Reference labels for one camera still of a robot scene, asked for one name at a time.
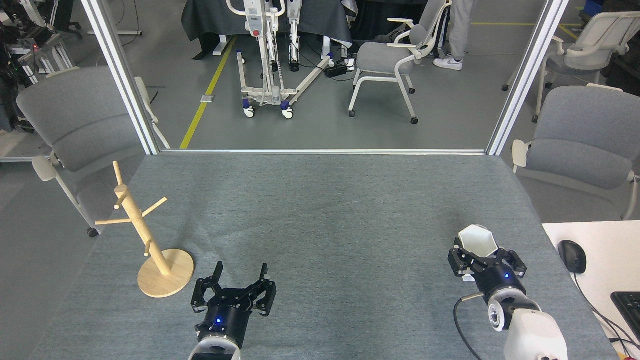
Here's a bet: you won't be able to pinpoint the black computer mouse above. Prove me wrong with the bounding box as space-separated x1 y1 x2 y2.
558 240 587 275

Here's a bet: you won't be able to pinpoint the black keyboard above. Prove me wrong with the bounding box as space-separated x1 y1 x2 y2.
610 291 640 343

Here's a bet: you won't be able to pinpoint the grey chair with beige armrests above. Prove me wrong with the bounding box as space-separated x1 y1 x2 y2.
16 66 171 238

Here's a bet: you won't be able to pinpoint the grey chair with white frame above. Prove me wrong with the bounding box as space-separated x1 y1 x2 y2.
511 84 640 221

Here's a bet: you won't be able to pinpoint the black power strip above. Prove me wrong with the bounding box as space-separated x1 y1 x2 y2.
324 59 357 79

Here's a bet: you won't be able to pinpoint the white stand on wheels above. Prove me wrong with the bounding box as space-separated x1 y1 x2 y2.
226 0 335 120

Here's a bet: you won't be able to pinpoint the white faceted cup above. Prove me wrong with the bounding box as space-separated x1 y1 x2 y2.
458 224 499 282

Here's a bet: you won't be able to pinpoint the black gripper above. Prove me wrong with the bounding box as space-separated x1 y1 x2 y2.
447 237 527 303
190 261 277 349

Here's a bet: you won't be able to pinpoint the grey wheeled chair, white arms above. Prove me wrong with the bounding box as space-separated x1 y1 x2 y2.
348 0 452 125

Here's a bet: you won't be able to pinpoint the person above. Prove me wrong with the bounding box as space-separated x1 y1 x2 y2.
433 0 475 71
46 0 85 40

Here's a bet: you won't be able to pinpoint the white-backed office chair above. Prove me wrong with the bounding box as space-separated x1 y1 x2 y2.
501 11 640 124

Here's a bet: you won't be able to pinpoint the dark equipment rack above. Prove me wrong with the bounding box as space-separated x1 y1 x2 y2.
0 0 76 133

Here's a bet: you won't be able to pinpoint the white desk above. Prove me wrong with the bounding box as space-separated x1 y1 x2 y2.
542 220 640 360

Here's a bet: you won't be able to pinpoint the black mouse cable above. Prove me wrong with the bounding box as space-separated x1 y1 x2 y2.
572 272 640 351

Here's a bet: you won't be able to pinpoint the silver frame post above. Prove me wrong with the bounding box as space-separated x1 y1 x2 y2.
486 0 570 156
80 0 161 156

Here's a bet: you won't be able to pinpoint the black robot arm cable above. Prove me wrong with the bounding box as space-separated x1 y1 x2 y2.
453 292 486 360

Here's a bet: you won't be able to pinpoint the table with black cloth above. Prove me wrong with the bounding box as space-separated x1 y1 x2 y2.
181 0 354 61

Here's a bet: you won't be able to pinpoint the wooden cup rack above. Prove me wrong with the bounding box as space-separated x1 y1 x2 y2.
95 160 195 299

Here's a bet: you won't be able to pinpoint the silver frame rail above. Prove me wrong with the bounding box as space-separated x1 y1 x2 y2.
159 148 487 156

